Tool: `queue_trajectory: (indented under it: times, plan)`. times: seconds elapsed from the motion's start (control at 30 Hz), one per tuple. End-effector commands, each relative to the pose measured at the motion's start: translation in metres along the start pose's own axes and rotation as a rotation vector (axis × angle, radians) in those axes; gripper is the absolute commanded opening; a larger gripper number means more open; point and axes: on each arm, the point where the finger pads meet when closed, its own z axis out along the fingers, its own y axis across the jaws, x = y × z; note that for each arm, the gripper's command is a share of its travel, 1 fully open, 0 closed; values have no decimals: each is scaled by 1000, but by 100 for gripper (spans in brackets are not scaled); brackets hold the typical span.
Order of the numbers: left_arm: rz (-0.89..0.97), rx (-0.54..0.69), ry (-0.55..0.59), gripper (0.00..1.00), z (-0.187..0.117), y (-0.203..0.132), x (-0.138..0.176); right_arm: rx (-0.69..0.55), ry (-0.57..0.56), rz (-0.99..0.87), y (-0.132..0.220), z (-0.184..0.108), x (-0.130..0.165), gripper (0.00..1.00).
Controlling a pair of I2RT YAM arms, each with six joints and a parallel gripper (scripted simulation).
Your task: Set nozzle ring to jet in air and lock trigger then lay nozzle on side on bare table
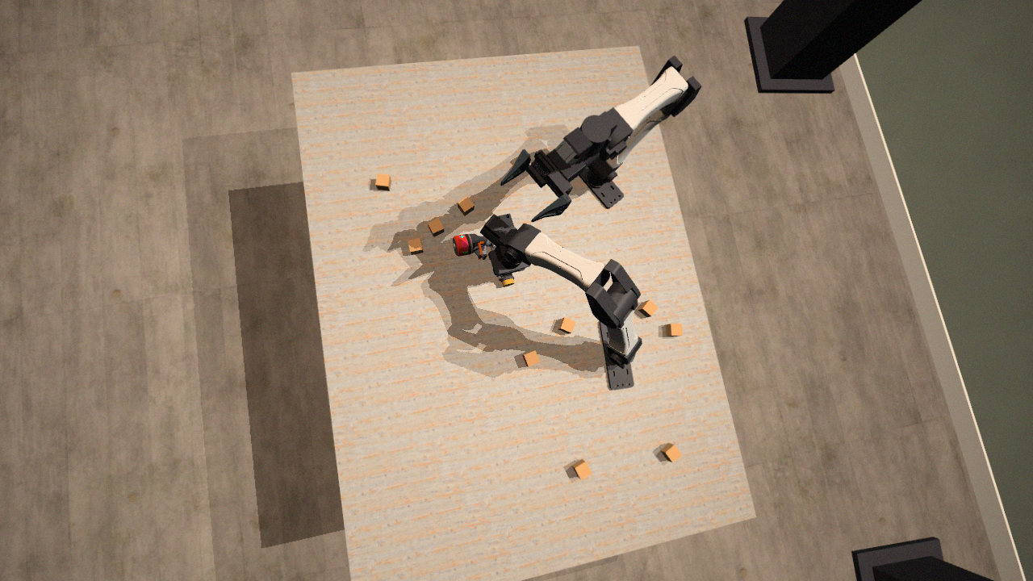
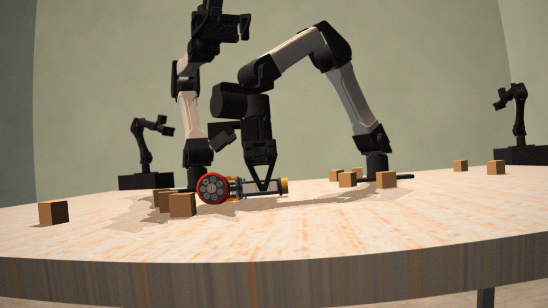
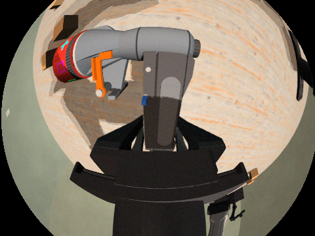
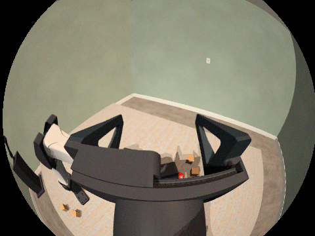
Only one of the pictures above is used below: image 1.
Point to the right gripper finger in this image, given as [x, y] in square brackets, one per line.
[555, 208]
[518, 168]

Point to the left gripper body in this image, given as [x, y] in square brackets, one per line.
[504, 266]

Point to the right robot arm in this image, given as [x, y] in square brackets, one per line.
[601, 155]

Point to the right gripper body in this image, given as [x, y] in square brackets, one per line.
[543, 172]

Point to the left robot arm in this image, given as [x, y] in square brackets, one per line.
[530, 245]

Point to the dark grey hose nozzle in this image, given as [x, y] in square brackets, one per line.
[471, 243]

